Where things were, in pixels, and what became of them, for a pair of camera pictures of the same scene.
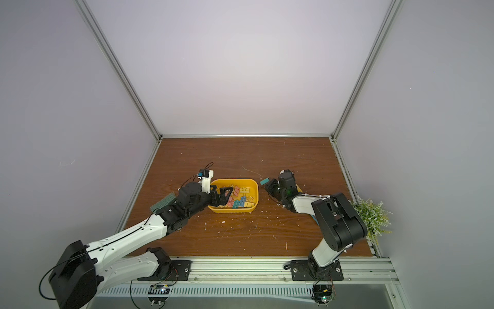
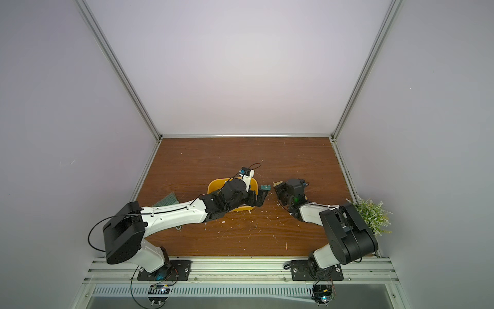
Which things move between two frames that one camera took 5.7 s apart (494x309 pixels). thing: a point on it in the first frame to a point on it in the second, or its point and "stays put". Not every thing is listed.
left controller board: x=158 y=293 stays put
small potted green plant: x=375 y=217 stays put
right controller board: x=323 y=293 stays put
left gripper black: x=222 y=199 to x=259 y=201
